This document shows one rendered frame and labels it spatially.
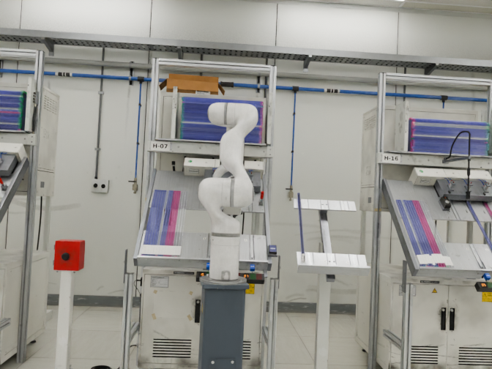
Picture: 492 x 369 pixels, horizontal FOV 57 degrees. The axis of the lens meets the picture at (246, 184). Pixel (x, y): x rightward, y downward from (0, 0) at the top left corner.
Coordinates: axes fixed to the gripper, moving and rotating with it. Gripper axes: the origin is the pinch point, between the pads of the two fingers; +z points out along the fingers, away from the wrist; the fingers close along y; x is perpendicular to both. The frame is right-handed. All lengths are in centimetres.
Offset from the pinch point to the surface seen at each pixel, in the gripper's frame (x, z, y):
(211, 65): -92, -35, 16
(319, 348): 62, 27, -48
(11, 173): -26, 2, 129
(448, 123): -65, -22, -135
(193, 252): 25.2, -2.4, 19.2
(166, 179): -31, 6, 40
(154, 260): 31.0, -3.6, 38.6
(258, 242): 16.5, -1.1, -14.9
